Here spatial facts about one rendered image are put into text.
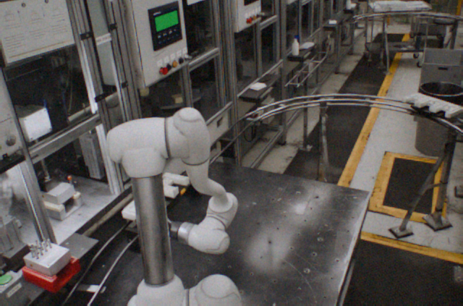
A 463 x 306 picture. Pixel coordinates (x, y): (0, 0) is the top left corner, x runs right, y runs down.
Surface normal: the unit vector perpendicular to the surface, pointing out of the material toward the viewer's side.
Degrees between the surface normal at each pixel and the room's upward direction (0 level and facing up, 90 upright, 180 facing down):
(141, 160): 78
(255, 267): 0
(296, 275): 0
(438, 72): 91
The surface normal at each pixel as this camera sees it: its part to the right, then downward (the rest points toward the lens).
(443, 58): -0.41, 0.41
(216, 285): 0.04, -0.90
